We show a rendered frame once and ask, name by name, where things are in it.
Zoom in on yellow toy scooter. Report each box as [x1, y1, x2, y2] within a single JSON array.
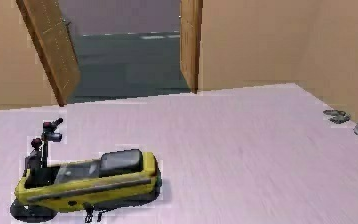
[[9, 117, 163, 224]]

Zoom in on brown wooden room door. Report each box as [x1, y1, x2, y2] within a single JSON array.
[[15, 0, 82, 107]]

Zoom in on grey flat floor object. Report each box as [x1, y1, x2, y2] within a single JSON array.
[[322, 109, 352, 125]]

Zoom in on brown wooden door frame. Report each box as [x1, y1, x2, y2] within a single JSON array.
[[179, 0, 204, 94]]

